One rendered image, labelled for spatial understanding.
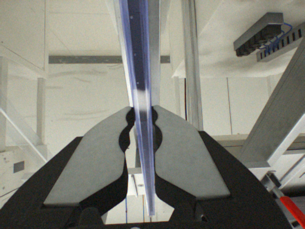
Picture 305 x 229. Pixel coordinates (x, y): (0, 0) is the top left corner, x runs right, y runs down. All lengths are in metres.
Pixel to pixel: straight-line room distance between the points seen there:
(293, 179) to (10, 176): 0.95
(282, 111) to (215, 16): 0.35
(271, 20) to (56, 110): 2.09
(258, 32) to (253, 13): 0.06
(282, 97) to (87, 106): 1.96
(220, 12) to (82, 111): 1.82
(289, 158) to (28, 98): 2.36
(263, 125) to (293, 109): 0.06
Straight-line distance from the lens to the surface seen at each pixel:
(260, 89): 2.65
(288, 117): 0.31
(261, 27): 0.62
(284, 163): 0.42
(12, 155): 0.89
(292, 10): 0.66
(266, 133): 0.35
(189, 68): 0.59
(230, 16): 0.58
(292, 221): 0.53
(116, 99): 2.02
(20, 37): 1.01
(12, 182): 0.91
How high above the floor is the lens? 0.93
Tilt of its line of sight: 5 degrees down
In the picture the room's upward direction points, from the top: 178 degrees clockwise
